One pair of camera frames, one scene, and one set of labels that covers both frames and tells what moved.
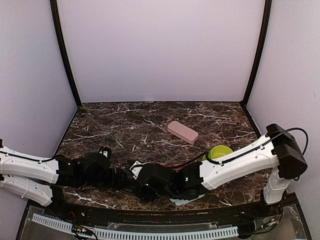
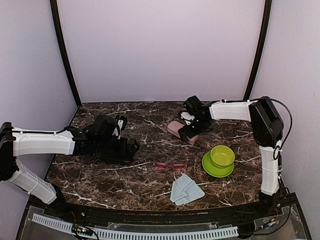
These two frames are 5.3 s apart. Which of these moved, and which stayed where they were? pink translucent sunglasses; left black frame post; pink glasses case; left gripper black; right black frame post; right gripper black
Moved: right gripper black; left gripper black
Stayed: left black frame post; pink translucent sunglasses; pink glasses case; right black frame post
